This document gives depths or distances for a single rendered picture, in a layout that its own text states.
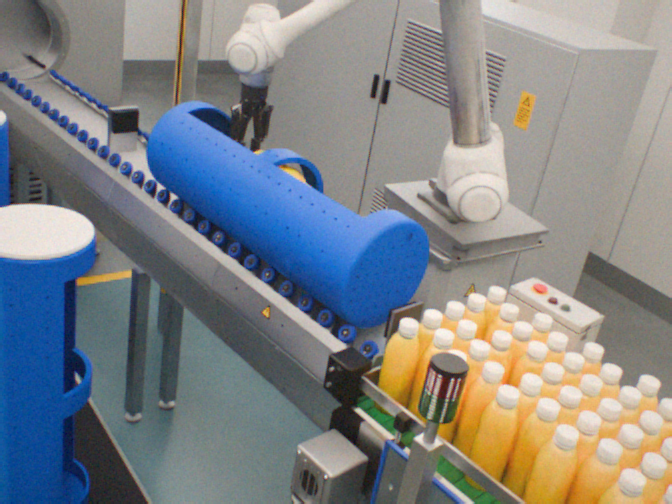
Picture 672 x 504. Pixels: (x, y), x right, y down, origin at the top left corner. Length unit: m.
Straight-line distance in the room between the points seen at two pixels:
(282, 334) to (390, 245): 0.39
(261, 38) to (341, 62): 2.30
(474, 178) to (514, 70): 1.41
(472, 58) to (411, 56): 1.87
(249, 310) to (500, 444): 0.82
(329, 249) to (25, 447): 0.95
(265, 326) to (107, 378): 1.30
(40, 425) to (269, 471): 0.98
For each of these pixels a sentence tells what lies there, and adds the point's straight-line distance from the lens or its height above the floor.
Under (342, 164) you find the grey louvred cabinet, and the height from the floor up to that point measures 0.46.
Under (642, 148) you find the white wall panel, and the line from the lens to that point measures 4.53.
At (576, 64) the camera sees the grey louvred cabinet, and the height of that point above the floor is 1.38.
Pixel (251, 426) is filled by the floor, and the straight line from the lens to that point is 3.03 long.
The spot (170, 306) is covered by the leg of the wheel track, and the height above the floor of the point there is 0.45.
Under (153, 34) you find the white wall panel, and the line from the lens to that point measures 7.01.
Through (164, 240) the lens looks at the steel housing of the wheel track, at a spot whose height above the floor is 0.86.
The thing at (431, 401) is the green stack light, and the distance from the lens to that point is 1.28.
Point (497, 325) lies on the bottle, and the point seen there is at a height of 1.07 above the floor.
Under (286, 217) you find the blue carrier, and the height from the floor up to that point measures 1.16.
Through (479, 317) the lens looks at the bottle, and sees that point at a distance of 1.79.
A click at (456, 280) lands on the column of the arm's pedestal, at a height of 0.91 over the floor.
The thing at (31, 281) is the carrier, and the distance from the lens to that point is 1.91.
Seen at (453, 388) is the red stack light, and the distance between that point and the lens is 1.26.
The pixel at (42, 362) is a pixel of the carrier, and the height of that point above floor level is 0.75.
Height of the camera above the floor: 1.94
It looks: 26 degrees down
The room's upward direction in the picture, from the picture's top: 10 degrees clockwise
